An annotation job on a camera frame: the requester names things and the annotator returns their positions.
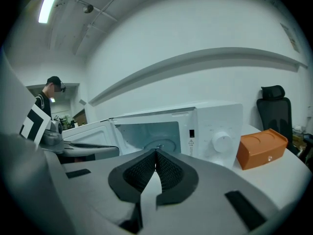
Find white microwave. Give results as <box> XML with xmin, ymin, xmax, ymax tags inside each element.
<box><xmin>61</xmin><ymin>101</ymin><xmax>244</xmax><ymax>169</ymax></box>

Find white ceiling tube light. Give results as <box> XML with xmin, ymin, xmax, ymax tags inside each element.
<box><xmin>38</xmin><ymin>0</ymin><xmax>62</xmax><ymax>24</ymax></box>

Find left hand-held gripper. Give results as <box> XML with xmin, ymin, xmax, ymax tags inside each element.
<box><xmin>0</xmin><ymin>49</ymin><xmax>64</xmax><ymax>149</ymax></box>

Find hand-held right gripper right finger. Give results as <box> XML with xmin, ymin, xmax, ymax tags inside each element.
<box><xmin>143</xmin><ymin>148</ymin><xmax>282</xmax><ymax>235</ymax></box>

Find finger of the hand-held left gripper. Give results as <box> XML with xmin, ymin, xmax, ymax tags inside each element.
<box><xmin>62</xmin><ymin>141</ymin><xmax>120</xmax><ymax>161</ymax></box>

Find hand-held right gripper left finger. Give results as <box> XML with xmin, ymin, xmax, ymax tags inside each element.
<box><xmin>60</xmin><ymin>148</ymin><xmax>157</xmax><ymax>235</ymax></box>

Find orange plastic box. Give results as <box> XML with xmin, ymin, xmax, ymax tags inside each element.
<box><xmin>236</xmin><ymin>128</ymin><xmax>289</xmax><ymax>171</ymax></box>

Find brown wooden door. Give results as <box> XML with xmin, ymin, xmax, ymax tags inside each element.
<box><xmin>72</xmin><ymin>108</ymin><xmax>88</xmax><ymax>126</ymax></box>

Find black office chair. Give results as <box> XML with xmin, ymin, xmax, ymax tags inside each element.
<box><xmin>256</xmin><ymin>84</ymin><xmax>300</xmax><ymax>156</ymax></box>

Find wall notice paper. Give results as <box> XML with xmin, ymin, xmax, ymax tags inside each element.
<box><xmin>279</xmin><ymin>22</ymin><xmax>301</xmax><ymax>54</ymax></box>

